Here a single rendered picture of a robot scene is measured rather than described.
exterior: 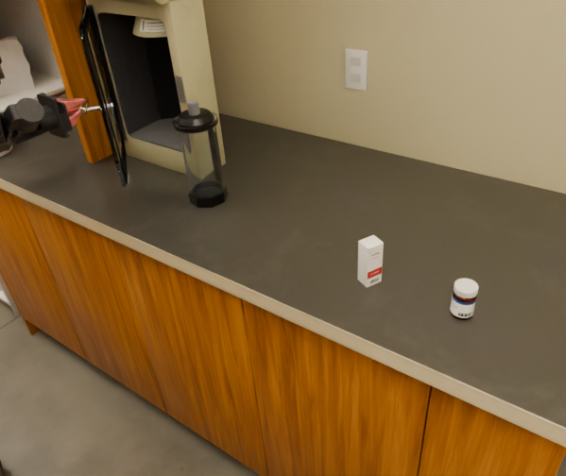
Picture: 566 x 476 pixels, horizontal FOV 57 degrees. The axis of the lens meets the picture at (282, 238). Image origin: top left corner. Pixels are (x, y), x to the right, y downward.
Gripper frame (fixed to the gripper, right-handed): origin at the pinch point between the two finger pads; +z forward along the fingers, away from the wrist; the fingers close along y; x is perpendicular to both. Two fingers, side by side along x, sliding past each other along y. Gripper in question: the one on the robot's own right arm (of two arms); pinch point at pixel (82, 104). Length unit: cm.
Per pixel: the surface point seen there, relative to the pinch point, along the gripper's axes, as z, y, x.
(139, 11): 18.3, 18.4, -7.0
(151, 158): 18.4, -23.8, 2.0
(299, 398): -8, -59, -68
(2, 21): 60, -4, 145
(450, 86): 62, -5, -72
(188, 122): 8.1, -2.6, -28.8
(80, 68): 14.2, 2.4, 18.9
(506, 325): 6, -27, -107
